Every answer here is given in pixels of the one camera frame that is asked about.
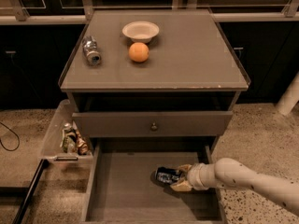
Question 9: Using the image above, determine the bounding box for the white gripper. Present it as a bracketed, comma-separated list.
[170, 163, 216, 192]

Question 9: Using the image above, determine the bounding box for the crushed blue pepsi can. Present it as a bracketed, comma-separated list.
[155, 167, 182, 185]

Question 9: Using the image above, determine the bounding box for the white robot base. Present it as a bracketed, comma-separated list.
[276, 72, 299, 116]

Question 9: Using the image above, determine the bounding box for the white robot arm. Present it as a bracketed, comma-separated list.
[170, 158, 299, 216]

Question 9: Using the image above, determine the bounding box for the grey top drawer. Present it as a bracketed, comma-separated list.
[72, 96, 234, 138]

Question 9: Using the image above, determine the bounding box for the brass drawer knob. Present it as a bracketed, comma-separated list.
[150, 122, 158, 132]

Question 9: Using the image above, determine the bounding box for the open grey middle drawer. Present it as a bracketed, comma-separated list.
[80, 138, 226, 224]

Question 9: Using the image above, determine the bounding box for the grey drawer cabinet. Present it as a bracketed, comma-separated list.
[60, 10, 250, 147]

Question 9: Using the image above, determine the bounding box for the crushed silver can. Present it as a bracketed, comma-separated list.
[82, 35, 101, 66]

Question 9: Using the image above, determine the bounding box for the brown crumpled snack bag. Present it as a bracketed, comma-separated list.
[76, 131, 90, 155]

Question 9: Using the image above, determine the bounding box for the green crumpled snack bag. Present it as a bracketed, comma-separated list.
[61, 123, 77, 153]

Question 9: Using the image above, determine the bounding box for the clear plastic bin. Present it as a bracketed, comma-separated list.
[40, 100, 93, 169]

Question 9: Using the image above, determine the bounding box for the orange fruit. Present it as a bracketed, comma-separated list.
[129, 42, 150, 63]

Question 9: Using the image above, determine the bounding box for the white paper bowl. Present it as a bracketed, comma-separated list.
[122, 21, 160, 43]

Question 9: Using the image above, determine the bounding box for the black floor cable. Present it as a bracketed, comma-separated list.
[0, 121, 21, 152]

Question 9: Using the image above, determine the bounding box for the metal window frame rail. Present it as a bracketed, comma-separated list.
[0, 0, 299, 25]

